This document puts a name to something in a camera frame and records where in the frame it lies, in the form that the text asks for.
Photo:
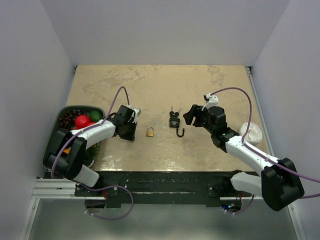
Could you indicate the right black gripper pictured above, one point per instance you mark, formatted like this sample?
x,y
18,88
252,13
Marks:
x,y
195,111

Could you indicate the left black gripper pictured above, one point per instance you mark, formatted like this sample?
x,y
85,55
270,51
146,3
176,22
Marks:
x,y
130,137

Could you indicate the black padlock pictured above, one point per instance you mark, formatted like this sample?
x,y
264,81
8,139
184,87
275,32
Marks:
x,y
174,122

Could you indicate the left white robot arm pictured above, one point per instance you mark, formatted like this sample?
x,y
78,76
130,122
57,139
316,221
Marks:
x,y
65,151

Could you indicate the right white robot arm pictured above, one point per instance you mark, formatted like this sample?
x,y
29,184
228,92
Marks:
x,y
275,182

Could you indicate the brass padlock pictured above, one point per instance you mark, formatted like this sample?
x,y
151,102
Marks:
x,y
150,132

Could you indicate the green toy lime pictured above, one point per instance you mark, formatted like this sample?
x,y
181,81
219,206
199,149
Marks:
x,y
95,116

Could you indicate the red toy apple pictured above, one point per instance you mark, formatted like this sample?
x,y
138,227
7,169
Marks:
x,y
83,121

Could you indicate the dark red grape bunch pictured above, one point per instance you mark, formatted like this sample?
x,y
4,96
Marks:
x,y
67,122

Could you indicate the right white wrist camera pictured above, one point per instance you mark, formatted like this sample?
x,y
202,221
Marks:
x,y
211,100

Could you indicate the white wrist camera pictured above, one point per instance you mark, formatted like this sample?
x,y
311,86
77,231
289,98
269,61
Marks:
x,y
211,100
135,114

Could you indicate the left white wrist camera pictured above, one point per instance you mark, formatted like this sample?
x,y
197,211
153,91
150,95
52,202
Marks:
x,y
135,114

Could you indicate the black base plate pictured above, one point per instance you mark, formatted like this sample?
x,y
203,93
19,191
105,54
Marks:
x,y
118,176

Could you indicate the aluminium frame rail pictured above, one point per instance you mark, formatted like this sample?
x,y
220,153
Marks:
x,y
55,188

